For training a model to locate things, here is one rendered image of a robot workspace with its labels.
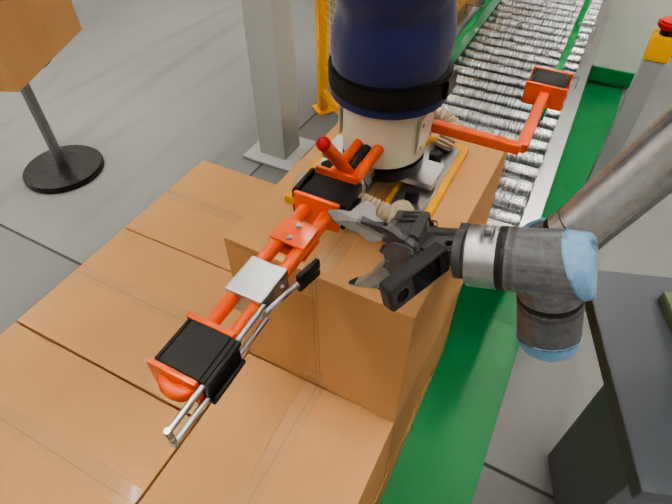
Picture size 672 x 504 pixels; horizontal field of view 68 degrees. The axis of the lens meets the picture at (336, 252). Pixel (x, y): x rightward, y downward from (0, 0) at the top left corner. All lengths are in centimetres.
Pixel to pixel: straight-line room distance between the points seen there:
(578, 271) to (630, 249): 193
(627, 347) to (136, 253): 129
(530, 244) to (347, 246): 38
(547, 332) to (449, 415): 111
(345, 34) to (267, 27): 155
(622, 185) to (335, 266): 47
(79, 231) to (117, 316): 121
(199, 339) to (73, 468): 67
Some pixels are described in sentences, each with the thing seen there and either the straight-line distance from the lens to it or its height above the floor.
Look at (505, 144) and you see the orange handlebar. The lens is 101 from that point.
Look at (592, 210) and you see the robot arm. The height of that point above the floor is 114.
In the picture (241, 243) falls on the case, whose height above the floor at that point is 94.
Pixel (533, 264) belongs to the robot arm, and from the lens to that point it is 68.
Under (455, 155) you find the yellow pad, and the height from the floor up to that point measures 97.
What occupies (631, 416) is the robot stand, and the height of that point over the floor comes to 75.
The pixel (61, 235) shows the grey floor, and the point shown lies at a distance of 264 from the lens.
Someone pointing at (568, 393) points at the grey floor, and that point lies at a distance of 201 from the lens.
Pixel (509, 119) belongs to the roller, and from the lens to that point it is 222.
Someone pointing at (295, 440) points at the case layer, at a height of 54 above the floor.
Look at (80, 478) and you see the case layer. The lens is 126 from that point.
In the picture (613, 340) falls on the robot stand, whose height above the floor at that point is 75.
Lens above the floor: 162
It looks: 47 degrees down
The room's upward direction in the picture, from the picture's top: straight up
